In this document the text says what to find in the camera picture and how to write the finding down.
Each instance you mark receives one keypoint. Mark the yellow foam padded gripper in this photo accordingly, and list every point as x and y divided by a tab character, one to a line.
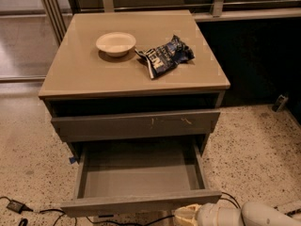
204	215

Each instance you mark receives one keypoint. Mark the grey drawer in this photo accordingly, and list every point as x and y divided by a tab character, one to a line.
136	125
140	175

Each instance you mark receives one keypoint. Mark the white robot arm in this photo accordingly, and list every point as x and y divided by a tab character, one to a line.
251	214

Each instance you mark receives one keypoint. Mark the grey wooden drawer cabinet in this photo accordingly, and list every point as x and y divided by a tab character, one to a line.
83	81

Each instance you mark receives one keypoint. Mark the grey top drawer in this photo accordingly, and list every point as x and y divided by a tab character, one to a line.
136	125

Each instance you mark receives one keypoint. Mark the white power strip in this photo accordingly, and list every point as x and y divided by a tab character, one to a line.
291	209

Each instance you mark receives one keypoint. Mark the blue tape piece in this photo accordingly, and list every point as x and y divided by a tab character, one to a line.
72	160

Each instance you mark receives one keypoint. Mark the small grey floor object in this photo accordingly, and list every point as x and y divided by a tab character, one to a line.
281	101

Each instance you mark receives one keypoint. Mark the blue crumpled chip bag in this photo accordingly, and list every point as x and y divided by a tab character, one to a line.
164	58

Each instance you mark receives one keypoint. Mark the black power adapter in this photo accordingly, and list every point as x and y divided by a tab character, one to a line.
18	207

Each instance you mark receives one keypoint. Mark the white ceramic bowl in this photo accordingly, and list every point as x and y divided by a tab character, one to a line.
116	44

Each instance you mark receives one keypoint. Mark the metal window railing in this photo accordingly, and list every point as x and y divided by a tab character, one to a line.
202	10

